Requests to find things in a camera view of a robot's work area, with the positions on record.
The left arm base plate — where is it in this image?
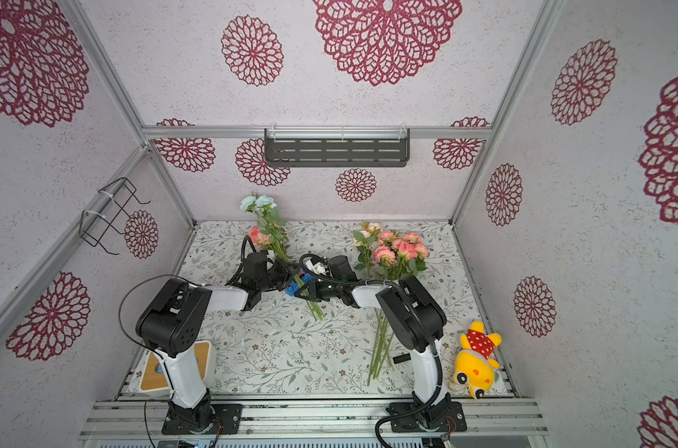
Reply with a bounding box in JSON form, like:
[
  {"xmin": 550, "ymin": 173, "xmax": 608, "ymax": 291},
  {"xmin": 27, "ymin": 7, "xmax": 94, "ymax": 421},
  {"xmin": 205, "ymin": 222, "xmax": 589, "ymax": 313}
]
[{"xmin": 161, "ymin": 403, "xmax": 244, "ymax": 436}]

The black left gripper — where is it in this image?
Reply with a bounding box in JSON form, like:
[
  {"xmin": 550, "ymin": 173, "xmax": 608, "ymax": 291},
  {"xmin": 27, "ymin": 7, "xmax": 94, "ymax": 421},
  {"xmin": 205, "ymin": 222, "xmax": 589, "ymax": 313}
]
[{"xmin": 258, "ymin": 258, "xmax": 303, "ymax": 292}]

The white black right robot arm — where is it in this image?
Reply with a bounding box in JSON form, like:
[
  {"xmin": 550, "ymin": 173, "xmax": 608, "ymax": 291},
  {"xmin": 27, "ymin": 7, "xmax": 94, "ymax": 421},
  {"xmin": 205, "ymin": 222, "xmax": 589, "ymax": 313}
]
[{"xmin": 288, "ymin": 274, "xmax": 447, "ymax": 411}]

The yellow plush bear toy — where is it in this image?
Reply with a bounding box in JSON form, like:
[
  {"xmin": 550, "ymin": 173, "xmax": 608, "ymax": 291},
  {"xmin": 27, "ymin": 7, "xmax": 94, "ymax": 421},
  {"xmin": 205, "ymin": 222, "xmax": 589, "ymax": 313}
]
[{"xmin": 453, "ymin": 321, "xmax": 502, "ymax": 399}]

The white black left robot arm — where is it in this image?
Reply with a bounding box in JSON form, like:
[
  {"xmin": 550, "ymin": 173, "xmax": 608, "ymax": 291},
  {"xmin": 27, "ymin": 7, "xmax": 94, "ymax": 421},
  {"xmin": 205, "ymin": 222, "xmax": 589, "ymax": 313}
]
[{"xmin": 135, "ymin": 261, "xmax": 294, "ymax": 409}]

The black round knob tool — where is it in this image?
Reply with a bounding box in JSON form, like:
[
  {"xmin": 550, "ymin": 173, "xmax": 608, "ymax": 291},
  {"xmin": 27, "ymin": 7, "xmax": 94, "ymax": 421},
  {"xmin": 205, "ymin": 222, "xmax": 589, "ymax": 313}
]
[{"xmin": 392, "ymin": 353, "xmax": 411, "ymax": 365}]

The mixed pastel flower bouquet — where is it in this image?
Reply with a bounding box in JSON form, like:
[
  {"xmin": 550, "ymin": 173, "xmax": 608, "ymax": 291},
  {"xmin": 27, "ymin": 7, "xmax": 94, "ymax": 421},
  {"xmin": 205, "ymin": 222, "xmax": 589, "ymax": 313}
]
[{"xmin": 232, "ymin": 193, "xmax": 301, "ymax": 288}]

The wooden lid tissue box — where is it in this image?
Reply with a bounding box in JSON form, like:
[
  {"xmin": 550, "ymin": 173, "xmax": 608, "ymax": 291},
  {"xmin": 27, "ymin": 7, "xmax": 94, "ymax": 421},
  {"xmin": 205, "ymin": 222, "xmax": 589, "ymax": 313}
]
[{"xmin": 130, "ymin": 341, "xmax": 217, "ymax": 399}]

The black wire wall rack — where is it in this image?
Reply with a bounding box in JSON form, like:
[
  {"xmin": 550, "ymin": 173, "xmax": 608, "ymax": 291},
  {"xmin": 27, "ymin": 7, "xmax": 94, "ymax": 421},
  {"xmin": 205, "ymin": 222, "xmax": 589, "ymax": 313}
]
[{"xmin": 78, "ymin": 177, "xmax": 150, "ymax": 256}]

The pink rose bouquet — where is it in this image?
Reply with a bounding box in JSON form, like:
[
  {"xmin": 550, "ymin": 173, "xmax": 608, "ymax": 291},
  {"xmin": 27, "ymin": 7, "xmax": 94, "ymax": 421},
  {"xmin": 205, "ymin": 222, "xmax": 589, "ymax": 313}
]
[{"xmin": 353, "ymin": 221, "xmax": 430, "ymax": 386}]

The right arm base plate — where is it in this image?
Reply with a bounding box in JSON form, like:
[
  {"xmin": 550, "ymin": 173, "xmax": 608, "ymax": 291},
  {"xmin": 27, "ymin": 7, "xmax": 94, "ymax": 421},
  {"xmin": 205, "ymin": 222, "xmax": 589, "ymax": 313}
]
[{"xmin": 390, "ymin": 401, "xmax": 468, "ymax": 433}]

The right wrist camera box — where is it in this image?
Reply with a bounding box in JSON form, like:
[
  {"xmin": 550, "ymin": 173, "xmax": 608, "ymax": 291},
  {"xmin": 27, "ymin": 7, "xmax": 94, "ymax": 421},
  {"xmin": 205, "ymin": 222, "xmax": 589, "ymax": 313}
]
[{"xmin": 328, "ymin": 255, "xmax": 357, "ymax": 282}]

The grey wall shelf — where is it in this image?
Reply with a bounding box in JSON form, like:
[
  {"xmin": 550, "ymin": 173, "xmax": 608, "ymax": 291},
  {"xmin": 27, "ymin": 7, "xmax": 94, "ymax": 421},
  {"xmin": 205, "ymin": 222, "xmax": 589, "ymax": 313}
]
[{"xmin": 264, "ymin": 128, "xmax": 411, "ymax": 168}]

